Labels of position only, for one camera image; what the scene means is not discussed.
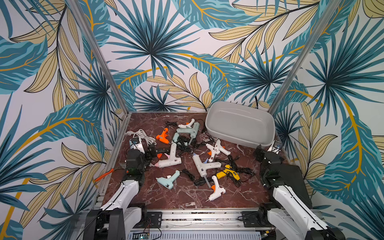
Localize aluminium front rail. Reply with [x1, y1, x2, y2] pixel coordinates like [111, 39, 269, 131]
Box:
[131, 206, 276, 231]

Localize large white pink-tip glue gun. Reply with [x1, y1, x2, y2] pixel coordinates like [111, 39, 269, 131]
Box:
[154, 143, 182, 168]

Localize white small glue gun pair-left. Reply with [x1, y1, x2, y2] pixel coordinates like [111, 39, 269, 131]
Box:
[206, 144, 220, 163]

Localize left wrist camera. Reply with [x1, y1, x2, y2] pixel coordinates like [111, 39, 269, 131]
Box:
[129, 137, 145, 154]

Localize white glue gun at back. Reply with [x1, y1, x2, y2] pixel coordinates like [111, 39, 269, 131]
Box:
[178, 119, 195, 129]

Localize white small glue gun pair-right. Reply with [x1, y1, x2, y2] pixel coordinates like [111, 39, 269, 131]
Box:
[213, 139, 231, 156]

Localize grey plastic storage box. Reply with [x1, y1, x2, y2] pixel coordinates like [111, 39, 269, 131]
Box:
[205, 101, 276, 149]

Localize mint green small glue gun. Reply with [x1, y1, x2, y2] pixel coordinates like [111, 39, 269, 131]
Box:
[156, 170, 180, 190]

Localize orange handled pliers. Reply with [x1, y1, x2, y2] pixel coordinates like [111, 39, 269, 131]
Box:
[94, 169, 115, 183]

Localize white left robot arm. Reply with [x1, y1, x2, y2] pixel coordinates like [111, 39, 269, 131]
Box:
[79, 150, 146, 240]

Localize white coiled power cable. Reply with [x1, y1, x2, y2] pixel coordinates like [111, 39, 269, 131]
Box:
[125, 128, 157, 147]

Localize white orange-trigger glue gun front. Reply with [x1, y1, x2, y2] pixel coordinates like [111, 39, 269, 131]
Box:
[207, 176, 226, 202]

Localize yellow glue gun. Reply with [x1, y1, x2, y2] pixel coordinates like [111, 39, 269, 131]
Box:
[216, 165, 240, 181]

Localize orange small glue gun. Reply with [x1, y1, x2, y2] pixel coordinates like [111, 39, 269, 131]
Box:
[156, 128, 170, 144]

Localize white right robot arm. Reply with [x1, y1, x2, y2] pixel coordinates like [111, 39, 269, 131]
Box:
[255, 149, 346, 240]

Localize mint green large glue gun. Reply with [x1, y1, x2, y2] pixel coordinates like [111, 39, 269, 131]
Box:
[173, 121, 200, 145]

